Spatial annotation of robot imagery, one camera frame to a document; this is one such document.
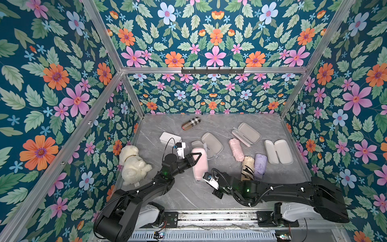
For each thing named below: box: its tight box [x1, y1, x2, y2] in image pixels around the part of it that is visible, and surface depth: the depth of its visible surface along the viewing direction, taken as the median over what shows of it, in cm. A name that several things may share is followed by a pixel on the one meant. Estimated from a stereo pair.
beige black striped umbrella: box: [240, 155, 255, 182], surface depth 88 cm
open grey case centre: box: [190, 132, 224, 160], surface depth 103 cm
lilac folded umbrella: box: [253, 153, 268, 180], surface depth 91 cm
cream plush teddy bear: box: [118, 145, 153, 186], surface depth 85 cm
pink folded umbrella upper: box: [228, 138, 245, 163], surface depth 98 cm
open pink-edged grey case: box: [231, 122, 262, 148], surface depth 107 cm
